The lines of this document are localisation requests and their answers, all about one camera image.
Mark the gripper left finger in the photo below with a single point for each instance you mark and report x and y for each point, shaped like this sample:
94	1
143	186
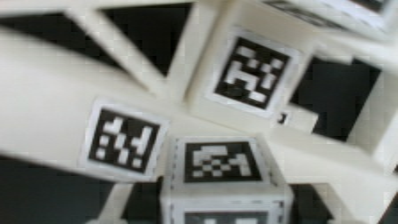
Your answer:
131	204

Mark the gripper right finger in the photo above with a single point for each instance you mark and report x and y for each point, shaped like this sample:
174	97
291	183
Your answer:
309	211

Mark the white chair back frame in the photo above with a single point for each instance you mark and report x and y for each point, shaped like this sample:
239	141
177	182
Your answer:
58	88

